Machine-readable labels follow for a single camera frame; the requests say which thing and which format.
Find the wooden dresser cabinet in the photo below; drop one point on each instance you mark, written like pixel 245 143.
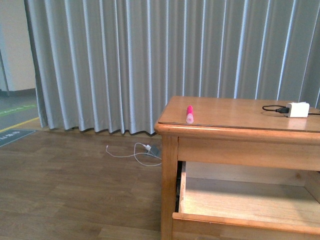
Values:
pixel 235 132

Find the grey pleated curtain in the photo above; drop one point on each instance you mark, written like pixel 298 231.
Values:
pixel 114 64

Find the green floor sign sticker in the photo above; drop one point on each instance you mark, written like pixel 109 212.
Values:
pixel 17 109

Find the pink marker with clear cap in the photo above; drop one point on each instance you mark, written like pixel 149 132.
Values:
pixel 189 114

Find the dark floor sign sticker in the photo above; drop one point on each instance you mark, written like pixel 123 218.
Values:
pixel 12 135

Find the white charger plug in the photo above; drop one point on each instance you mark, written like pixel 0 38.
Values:
pixel 147 147

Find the wooden drawer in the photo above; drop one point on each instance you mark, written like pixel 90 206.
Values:
pixel 234 202

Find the white power adapter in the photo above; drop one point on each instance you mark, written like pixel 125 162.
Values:
pixel 298 109

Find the open floor socket box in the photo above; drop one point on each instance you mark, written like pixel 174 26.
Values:
pixel 154 152

